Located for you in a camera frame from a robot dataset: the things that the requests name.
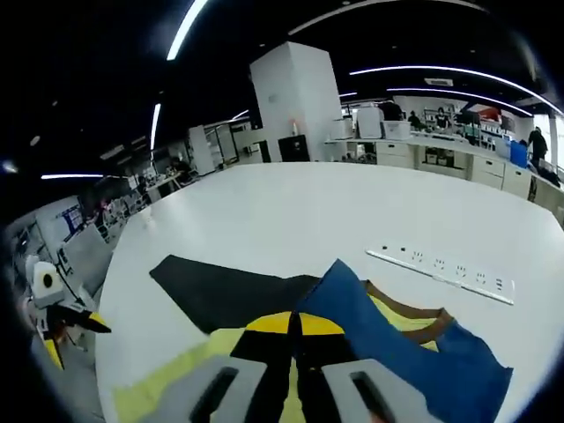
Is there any yellow blue black garment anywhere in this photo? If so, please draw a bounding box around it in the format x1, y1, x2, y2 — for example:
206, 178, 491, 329
112, 254, 515, 423

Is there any white storage box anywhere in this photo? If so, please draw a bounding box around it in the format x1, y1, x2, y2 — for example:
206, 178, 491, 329
382, 121, 413, 141

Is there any red wall banner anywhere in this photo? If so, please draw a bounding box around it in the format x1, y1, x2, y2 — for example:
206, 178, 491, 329
465, 103, 504, 121

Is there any grey mesh chair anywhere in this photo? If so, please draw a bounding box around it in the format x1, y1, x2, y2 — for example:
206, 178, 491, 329
52, 223, 119, 397

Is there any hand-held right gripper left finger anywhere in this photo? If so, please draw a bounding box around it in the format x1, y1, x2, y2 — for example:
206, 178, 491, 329
147, 310, 294, 423

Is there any white tall appliance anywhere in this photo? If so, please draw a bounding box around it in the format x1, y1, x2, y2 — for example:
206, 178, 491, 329
355, 107, 384, 140

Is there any white board blue print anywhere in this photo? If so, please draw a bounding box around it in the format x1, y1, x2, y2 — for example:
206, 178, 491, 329
56, 205, 85, 242

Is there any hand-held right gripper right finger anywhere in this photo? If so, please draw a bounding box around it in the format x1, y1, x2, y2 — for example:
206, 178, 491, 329
295, 311, 431, 423

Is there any black floor cabinet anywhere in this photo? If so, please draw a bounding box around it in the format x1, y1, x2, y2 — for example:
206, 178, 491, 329
278, 135, 309, 162

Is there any white cabinet counter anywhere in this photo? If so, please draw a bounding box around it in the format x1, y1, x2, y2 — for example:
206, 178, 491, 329
324, 131, 564, 202

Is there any blue plastic bin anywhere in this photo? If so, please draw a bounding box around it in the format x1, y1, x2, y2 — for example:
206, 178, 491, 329
509, 140, 530, 168

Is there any white power strip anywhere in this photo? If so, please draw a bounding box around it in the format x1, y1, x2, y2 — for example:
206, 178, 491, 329
365, 241, 516, 306

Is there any white square pillar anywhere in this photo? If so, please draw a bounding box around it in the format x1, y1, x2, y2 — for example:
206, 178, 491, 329
249, 41, 343, 163

